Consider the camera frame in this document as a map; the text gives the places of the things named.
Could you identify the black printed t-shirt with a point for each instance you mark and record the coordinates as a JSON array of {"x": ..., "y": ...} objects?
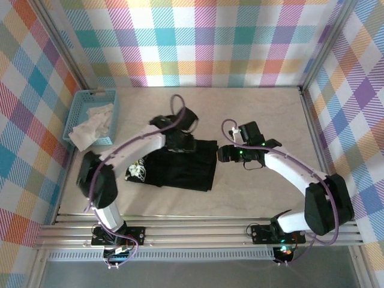
[{"x": 186, "y": 171}]

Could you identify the white cloth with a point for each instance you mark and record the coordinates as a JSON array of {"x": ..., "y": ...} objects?
[{"x": 90, "y": 126}]

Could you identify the blue plastic basket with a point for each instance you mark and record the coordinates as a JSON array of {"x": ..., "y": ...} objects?
[{"x": 79, "y": 102}]

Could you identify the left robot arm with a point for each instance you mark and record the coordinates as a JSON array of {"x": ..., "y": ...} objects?
[{"x": 135, "y": 147}]

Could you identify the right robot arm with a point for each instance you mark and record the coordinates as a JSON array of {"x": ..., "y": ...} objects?
[{"x": 294, "y": 171}]

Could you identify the controller board with orange part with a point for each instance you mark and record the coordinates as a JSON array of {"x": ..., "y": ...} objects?
[{"x": 285, "y": 252}]

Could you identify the controller board with green terminal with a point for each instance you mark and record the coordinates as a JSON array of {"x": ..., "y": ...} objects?
[{"x": 117, "y": 257}]

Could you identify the aluminium mounting rail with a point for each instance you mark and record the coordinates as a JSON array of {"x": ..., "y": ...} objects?
[{"x": 195, "y": 234}]

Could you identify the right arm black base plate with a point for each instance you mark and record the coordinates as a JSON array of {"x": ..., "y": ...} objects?
[{"x": 261, "y": 234}]

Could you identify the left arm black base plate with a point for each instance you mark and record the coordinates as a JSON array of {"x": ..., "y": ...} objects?
[{"x": 135, "y": 234}]

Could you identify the aluminium frame leg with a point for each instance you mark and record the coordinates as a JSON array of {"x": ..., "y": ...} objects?
[
  {"x": 37, "y": 270},
  {"x": 361, "y": 270}
]

